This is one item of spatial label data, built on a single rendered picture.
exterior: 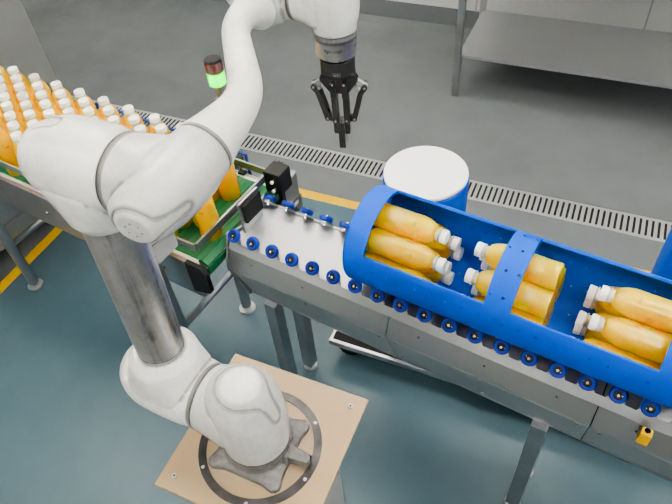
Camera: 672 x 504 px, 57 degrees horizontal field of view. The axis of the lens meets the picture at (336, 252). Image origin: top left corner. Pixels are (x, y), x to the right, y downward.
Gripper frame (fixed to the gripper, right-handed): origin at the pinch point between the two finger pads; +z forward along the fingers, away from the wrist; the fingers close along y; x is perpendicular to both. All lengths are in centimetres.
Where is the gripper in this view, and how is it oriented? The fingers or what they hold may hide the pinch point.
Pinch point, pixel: (342, 132)
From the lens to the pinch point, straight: 149.2
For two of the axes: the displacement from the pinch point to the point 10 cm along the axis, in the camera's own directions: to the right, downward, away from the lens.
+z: 0.7, 6.7, 7.3
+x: 1.5, -7.4, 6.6
